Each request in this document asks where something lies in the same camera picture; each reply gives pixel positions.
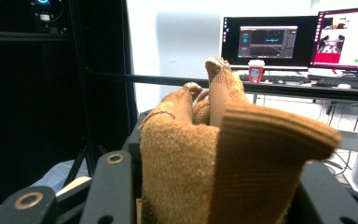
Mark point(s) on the black frame bar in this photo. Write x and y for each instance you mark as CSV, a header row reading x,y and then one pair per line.
x,y
155,79

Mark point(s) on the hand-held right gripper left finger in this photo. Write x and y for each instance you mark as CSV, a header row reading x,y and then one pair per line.
x,y
112,193

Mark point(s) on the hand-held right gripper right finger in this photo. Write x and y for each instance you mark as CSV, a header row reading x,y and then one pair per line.
x,y
323,199

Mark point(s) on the black tripod stand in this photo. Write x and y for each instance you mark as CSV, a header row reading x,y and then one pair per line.
x,y
80,93

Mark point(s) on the red paper cup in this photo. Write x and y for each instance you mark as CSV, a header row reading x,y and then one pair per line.
x,y
256,73

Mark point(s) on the white computer mouse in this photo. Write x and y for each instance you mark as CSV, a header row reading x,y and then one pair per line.
x,y
344,86

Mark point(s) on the black computer monitor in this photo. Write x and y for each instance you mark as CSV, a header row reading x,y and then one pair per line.
x,y
304,37

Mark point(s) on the black device with blue light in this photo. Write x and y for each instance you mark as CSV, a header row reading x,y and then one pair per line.
x,y
46,17

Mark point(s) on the tan suede boot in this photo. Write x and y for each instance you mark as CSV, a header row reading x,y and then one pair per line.
x,y
180,161

